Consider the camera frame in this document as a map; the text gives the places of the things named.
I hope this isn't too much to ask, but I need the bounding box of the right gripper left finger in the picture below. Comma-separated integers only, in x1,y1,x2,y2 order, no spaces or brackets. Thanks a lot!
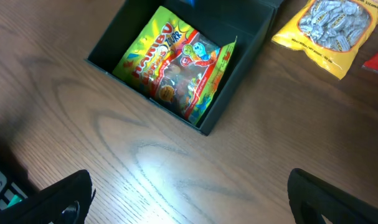
0,170,95,224

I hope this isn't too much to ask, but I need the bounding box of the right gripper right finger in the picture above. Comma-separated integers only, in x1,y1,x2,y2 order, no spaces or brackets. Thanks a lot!
287,168,378,224

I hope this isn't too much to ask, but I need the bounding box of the yellow candy bag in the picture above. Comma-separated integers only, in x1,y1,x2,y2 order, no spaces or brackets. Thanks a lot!
272,0,378,79

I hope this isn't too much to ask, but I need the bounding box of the Haribo worms candy bag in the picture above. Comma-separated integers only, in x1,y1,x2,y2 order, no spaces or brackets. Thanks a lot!
112,6,235,125

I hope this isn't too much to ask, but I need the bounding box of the dark green lidded box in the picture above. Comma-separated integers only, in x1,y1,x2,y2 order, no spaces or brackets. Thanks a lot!
86,0,281,136

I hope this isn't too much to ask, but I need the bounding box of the blue Oreo cookie pack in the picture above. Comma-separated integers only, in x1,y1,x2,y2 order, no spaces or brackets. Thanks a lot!
180,0,196,7

